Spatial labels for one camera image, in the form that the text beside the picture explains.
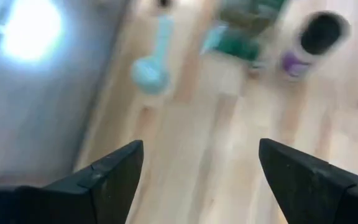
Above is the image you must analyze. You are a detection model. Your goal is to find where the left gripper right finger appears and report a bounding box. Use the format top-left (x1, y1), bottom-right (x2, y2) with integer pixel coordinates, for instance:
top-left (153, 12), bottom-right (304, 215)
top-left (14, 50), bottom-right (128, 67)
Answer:
top-left (259, 138), bottom-right (358, 224)

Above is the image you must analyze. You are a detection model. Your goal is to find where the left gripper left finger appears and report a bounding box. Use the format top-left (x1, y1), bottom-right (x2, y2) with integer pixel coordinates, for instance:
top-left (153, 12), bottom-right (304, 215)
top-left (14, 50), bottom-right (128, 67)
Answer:
top-left (0, 139), bottom-right (145, 224)

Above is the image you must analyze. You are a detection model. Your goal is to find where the garlic powder jar purple label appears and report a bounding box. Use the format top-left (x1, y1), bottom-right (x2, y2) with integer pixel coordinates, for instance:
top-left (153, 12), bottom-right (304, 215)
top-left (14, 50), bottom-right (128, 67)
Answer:
top-left (280, 11), bottom-right (351, 82)

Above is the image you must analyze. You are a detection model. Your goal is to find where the oregano jar green lid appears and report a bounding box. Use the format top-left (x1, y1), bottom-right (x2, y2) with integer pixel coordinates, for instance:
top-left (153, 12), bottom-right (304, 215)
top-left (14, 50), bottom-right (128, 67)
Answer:
top-left (202, 0), bottom-right (289, 65)

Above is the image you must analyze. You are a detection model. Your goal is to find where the teal measuring scoop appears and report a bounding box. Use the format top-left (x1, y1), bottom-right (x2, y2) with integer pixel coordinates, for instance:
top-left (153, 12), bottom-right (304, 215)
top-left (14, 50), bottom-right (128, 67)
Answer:
top-left (131, 14), bottom-right (174, 95)

